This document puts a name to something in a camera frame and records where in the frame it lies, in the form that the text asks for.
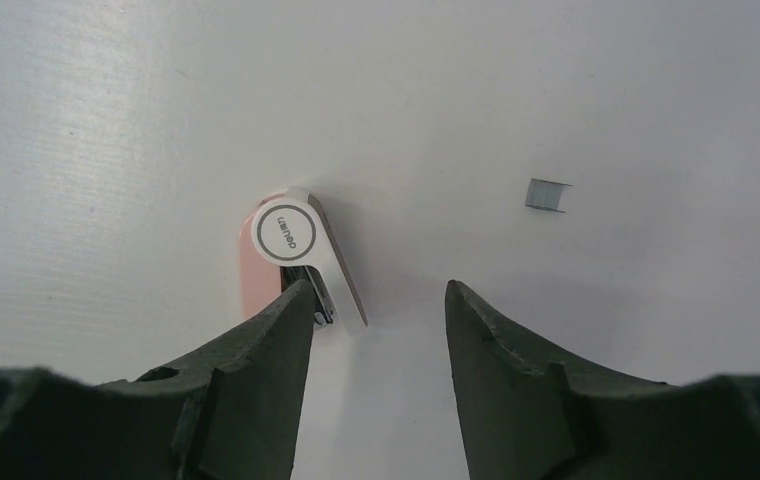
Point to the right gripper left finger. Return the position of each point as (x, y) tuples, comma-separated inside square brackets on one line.
[(229, 409)]

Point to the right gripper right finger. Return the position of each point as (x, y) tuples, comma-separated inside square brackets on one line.
[(530, 409)]

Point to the pink and white stapler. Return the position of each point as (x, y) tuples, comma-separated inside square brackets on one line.
[(288, 238)]

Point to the small metal staple strip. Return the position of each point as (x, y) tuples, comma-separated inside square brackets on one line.
[(545, 195)]

